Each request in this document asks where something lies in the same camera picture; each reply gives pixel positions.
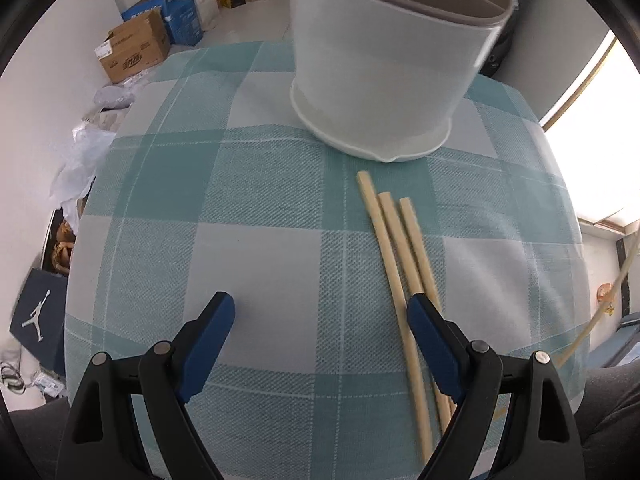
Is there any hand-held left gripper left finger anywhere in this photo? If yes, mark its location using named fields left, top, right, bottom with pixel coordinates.
left=54, top=290, right=237, bottom=480

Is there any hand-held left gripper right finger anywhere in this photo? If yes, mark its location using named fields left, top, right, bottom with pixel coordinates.
left=405, top=293, right=587, bottom=480

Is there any white utensil holder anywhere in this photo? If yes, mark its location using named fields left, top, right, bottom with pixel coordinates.
left=286, top=0, right=517, bottom=163

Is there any teal checked tablecloth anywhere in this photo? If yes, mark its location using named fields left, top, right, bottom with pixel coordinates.
left=64, top=40, right=586, bottom=480

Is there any white paper packet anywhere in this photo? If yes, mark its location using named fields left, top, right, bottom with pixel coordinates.
left=29, top=372, right=66, bottom=399

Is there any navy shoebox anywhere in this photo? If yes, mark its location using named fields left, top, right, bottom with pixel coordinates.
left=9, top=267, right=69, bottom=377

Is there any small orange item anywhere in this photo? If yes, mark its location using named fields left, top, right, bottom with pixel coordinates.
left=596, top=283, right=616, bottom=316

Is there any blue plastic bin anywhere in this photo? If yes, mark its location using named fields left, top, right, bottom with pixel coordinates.
left=592, top=319, right=640, bottom=369

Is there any person's left leg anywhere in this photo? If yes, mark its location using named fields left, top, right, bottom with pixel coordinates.
left=9, top=394, right=77, bottom=480

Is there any person's leg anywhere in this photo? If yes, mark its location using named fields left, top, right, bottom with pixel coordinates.
left=9, top=394, right=77, bottom=480
left=570, top=362, right=640, bottom=463

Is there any person's right leg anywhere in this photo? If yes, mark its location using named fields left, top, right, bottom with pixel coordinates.
left=570, top=362, right=640, bottom=463

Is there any white plastic bag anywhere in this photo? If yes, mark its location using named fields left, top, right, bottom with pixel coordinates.
left=50, top=119, right=119, bottom=222

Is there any grey plastic bag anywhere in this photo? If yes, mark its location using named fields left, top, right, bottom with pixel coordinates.
left=94, top=85, right=147, bottom=112

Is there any dark backpack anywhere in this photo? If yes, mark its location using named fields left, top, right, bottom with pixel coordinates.
left=479, top=0, right=539, bottom=79

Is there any brown cardboard box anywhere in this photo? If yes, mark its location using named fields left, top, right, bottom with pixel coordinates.
left=94, top=9, right=171, bottom=85

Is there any blue cardboard box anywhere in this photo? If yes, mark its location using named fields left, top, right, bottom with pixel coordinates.
left=162, top=0, right=204, bottom=45
left=121, top=0, right=166, bottom=24

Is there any grey strap sandal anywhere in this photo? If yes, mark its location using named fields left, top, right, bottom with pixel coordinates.
left=0, top=362, right=26, bottom=396

